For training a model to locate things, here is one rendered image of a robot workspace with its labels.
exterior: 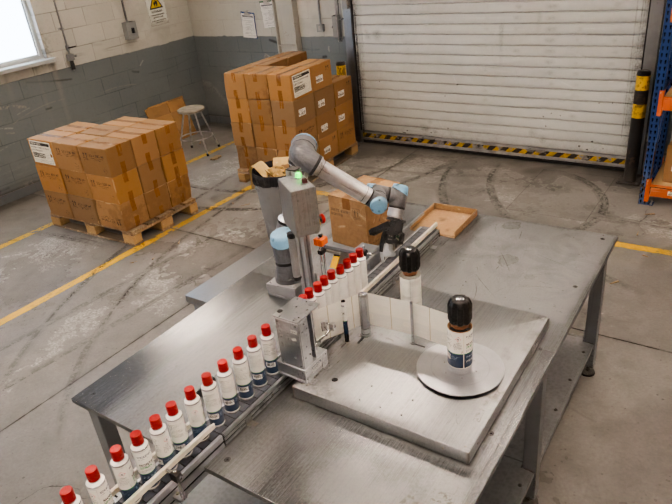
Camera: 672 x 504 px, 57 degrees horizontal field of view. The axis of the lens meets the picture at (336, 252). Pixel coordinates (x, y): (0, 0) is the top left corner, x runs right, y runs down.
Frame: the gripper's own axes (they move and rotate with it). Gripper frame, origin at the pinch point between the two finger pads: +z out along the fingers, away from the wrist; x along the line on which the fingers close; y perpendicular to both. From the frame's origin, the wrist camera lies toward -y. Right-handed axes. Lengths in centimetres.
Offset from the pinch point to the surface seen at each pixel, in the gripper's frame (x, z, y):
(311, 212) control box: -63, -14, 0
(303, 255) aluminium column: -44.4, 3.2, -13.0
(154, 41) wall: 281, -199, -530
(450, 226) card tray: 59, -23, 6
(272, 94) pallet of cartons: 209, -123, -260
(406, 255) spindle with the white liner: -36.9, -5.3, 29.1
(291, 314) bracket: -79, 22, 11
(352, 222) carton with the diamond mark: 12.6, -14.5, -27.0
